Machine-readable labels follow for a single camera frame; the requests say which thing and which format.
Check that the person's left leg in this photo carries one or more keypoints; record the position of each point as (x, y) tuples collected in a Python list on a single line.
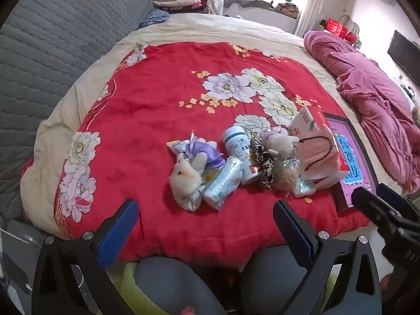
[(170, 285)]

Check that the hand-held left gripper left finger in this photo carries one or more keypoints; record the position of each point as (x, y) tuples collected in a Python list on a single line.
[(116, 233)]

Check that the yellow snack packet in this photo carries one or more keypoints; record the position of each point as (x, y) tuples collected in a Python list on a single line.
[(175, 147)]

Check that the beige bed sheet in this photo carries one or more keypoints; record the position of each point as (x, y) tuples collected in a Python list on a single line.
[(203, 28)]

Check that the clothes on window bench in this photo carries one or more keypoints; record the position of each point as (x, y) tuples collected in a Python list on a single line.
[(249, 0)]

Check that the white window bench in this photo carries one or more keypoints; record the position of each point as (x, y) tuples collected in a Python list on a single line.
[(262, 18)]

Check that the beige sponge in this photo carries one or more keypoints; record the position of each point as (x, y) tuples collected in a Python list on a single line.
[(285, 175)]

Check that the red and white carton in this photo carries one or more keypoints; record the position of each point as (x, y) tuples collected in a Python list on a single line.
[(303, 121)]

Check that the red floral blanket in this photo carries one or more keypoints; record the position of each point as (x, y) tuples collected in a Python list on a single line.
[(147, 105)]

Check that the white plush rabbit purple dress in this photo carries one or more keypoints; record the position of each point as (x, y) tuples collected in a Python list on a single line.
[(188, 174)]

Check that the red gift bags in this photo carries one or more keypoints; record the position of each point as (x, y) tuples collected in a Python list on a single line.
[(338, 29)]

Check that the leopard print scrunchie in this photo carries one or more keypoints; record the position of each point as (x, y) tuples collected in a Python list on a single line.
[(266, 167)]

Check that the white floral cloth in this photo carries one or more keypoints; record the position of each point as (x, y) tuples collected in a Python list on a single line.
[(192, 201)]

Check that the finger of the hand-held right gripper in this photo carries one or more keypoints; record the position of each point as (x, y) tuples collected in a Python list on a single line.
[(392, 195), (367, 203)]

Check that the green seat cushion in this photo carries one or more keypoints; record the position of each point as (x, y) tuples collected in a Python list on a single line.
[(129, 288)]

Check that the dark shallow box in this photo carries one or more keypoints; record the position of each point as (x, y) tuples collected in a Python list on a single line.
[(341, 200)]

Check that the person's right leg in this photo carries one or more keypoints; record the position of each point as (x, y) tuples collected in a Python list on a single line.
[(272, 279)]

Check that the black television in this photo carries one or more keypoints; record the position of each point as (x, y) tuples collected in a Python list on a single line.
[(405, 55)]

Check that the white plush rabbit lilac bow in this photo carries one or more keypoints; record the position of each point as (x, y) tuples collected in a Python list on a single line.
[(279, 141)]

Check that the pink face mask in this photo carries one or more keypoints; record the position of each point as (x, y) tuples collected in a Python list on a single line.
[(316, 157)]

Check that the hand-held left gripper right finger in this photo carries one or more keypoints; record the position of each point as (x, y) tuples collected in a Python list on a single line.
[(293, 233)]

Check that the brown patterned cloth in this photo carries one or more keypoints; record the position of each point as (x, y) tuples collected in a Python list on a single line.
[(288, 9)]

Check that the blue patterned cloth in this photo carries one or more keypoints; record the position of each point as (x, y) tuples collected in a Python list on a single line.
[(154, 18)]

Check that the purple book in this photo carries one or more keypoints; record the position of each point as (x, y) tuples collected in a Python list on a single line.
[(356, 157)]

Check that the pink comforter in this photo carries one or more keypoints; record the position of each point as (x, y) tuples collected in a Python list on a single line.
[(370, 85)]

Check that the person's leg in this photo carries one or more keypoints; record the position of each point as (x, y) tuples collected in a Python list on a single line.
[(272, 279), (170, 285)]

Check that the grey quilted headboard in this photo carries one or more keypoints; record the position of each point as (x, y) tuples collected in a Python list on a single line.
[(49, 55)]

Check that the white supplement bottle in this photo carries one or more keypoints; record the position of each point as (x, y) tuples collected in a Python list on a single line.
[(238, 144)]

